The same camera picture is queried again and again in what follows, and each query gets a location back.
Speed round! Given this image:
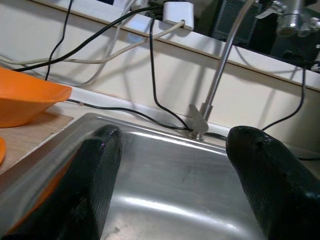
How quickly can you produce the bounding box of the black appliance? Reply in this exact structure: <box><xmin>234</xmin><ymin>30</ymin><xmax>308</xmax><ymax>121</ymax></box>
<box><xmin>212</xmin><ymin>0</ymin><xmax>320</xmax><ymax>63</ymax></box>

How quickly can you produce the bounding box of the orange plastic bowl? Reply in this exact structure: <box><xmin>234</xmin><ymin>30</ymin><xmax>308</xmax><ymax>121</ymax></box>
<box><xmin>0</xmin><ymin>66</ymin><xmax>73</xmax><ymax>128</ymax></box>

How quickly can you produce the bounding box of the black cable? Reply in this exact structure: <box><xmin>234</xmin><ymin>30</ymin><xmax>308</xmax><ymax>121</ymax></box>
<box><xmin>66</xmin><ymin>98</ymin><xmax>192</xmax><ymax>131</ymax></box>
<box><xmin>7</xmin><ymin>6</ymin><xmax>163</xmax><ymax>73</ymax></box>
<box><xmin>261</xmin><ymin>66</ymin><xmax>307</xmax><ymax>132</ymax></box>
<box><xmin>149</xmin><ymin>17</ymin><xmax>192</xmax><ymax>131</ymax></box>

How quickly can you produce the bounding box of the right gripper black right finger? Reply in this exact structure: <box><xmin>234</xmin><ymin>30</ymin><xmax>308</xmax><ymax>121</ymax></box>
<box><xmin>225</xmin><ymin>125</ymin><xmax>320</xmax><ymax>240</ymax></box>

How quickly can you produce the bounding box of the steel sink faucet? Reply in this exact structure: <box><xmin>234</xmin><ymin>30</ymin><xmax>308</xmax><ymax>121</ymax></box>
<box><xmin>188</xmin><ymin>0</ymin><xmax>256</xmax><ymax>140</ymax></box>

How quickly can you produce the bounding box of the metal wall tap valve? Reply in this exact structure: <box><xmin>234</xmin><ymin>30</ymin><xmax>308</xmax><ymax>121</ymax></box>
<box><xmin>254</xmin><ymin>0</ymin><xmax>320</xmax><ymax>38</ymax></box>

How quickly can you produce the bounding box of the stainless steel sink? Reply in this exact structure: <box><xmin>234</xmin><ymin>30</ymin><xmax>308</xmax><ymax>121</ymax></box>
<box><xmin>0</xmin><ymin>112</ymin><xmax>320</xmax><ymax>240</ymax></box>

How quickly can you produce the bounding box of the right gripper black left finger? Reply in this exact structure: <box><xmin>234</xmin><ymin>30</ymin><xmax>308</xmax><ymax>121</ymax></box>
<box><xmin>0</xmin><ymin>124</ymin><xmax>124</xmax><ymax>240</ymax></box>

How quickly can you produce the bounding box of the orange plastic plate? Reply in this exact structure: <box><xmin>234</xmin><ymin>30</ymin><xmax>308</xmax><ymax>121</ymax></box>
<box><xmin>0</xmin><ymin>136</ymin><xmax>7</xmax><ymax>166</ymax></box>

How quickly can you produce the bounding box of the white power adapter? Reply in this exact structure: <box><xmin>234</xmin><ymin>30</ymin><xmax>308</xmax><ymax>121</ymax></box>
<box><xmin>162</xmin><ymin>1</ymin><xmax>195</xmax><ymax>31</ymax></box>

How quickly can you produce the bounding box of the white cable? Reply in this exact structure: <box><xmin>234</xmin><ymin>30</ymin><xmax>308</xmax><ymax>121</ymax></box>
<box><xmin>0</xmin><ymin>21</ymin><xmax>186</xmax><ymax>65</ymax></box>

